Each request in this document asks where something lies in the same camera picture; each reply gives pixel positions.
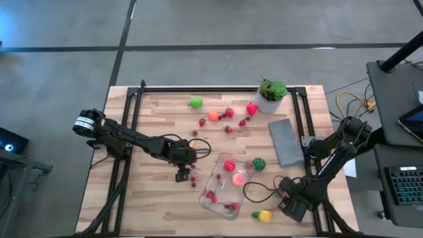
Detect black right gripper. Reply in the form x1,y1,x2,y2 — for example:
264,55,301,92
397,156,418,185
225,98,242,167
276,184,313,223

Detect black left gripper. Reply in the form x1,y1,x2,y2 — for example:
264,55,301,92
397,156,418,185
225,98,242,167
170,138,199,182

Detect yellow toy fruit green leaves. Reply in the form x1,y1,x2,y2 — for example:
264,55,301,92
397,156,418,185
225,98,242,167
251,210,273,223

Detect clear plastic tupperware container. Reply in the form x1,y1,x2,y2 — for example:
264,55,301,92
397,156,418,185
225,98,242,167
198,151,257,221

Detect small toy watermelon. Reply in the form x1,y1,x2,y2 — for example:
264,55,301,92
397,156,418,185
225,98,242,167
252,157,266,172

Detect grey folded cloth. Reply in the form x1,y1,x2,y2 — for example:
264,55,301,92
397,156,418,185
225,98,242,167
267,118,305,169

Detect white paper sheet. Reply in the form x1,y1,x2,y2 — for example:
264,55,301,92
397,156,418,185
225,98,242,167
342,158,358,179

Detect succulent in white patterned pot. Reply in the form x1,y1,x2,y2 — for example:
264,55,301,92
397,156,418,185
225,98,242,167
253,75,289,115

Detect dark grey desk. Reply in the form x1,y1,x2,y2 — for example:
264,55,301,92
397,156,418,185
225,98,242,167
365,59,423,148
373,143,423,229

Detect backlit black keyboard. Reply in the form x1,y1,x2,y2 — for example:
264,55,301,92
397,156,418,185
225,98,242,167
384,165,423,206

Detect tablet computer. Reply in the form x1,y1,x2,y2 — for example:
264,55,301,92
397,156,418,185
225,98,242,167
397,104,423,145

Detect dark metal stand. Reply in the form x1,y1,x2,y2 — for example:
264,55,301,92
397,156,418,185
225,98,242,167
0,150,54,238

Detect black device with blue light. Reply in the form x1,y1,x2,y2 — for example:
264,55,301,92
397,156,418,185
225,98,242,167
0,127,30,155

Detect black pole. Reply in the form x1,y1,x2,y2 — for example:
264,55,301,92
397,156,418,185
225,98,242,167
378,29,423,73

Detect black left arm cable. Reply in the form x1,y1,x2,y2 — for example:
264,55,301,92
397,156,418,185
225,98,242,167
158,134,212,160

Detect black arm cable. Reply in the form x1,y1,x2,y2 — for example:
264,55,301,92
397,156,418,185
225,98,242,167
158,134,212,160
243,175,288,204

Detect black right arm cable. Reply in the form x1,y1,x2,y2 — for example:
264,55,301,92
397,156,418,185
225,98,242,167
243,175,288,204

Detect black aluminium table frame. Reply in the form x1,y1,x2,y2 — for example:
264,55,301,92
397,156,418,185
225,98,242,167
75,79,360,237

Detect yellow cable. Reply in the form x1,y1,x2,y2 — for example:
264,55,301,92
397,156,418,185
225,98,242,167
336,91,377,118

